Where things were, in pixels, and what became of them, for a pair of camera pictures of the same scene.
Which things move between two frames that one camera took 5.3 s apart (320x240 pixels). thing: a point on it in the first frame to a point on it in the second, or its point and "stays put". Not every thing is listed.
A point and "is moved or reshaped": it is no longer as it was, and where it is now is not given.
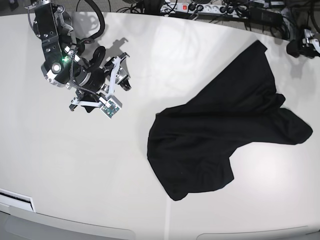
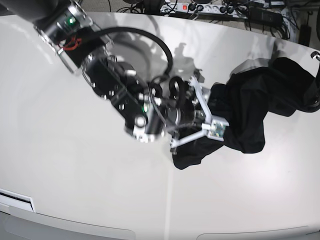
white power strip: x=215 y=9 stays put
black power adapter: x=266 y=16 stays put
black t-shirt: x=191 y=145 is moved or reshaped
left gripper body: x=102 y=81 to x=186 y=110
